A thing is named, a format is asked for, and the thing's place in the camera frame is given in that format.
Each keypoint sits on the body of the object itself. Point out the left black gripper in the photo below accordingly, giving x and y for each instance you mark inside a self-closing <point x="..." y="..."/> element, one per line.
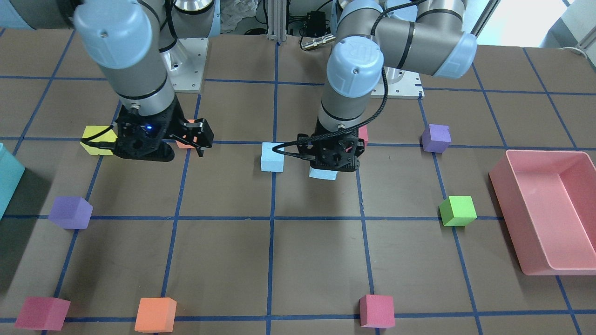
<point x="359" y="148"/>

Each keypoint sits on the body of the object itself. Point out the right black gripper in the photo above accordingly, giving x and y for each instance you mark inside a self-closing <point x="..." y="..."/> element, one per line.
<point x="179" y="122"/>

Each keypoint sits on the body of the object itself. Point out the light blue block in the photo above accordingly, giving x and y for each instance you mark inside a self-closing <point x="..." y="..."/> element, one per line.
<point x="321" y="174"/>
<point x="269" y="160"/>

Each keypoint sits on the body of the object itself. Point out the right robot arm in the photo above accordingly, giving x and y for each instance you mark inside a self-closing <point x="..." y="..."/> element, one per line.
<point x="137" y="46"/>

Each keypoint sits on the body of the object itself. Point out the dark pink block near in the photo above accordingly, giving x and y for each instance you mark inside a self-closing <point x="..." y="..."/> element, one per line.
<point x="363" y="134"/>

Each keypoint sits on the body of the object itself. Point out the orange block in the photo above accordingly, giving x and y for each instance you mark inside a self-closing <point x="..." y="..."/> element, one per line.
<point x="156" y="315"/>
<point x="194" y="133"/>

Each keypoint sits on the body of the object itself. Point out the purple block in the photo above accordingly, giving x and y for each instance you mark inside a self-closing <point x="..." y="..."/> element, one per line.
<point x="436" y="138"/>
<point x="70" y="212"/>

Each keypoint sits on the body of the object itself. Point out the yellow block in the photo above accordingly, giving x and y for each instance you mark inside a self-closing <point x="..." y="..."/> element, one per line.
<point x="98" y="140"/>

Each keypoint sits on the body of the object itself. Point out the green block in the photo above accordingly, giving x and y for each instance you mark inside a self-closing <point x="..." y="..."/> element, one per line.
<point x="457" y="211"/>

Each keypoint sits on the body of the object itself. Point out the cyan tray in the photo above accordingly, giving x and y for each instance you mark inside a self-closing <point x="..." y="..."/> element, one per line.
<point x="11" y="172"/>

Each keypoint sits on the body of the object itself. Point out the pink tray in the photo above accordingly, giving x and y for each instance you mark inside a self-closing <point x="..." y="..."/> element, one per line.
<point x="548" y="200"/>

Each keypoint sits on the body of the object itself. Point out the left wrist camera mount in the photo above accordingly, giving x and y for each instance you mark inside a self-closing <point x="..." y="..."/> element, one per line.
<point x="325" y="149"/>

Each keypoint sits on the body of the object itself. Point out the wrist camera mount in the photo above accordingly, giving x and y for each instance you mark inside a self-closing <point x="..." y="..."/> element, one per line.
<point x="325" y="149"/>
<point x="142" y="138"/>

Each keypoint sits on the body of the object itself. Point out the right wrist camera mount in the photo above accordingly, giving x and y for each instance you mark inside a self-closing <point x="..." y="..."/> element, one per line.
<point x="142" y="138"/>

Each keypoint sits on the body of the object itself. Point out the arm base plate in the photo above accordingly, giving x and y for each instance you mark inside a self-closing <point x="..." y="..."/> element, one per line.
<point x="403" y="84"/>
<point x="185" y="63"/>

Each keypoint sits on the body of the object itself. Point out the aluminium frame post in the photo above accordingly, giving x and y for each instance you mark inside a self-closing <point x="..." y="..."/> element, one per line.
<point x="277" y="17"/>

